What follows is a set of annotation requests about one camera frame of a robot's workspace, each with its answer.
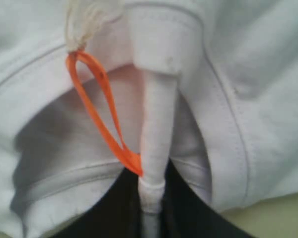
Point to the white t-shirt red lettering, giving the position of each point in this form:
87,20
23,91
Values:
89,88

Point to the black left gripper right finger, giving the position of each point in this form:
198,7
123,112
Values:
184,215

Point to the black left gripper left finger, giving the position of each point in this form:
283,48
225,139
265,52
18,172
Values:
116,215

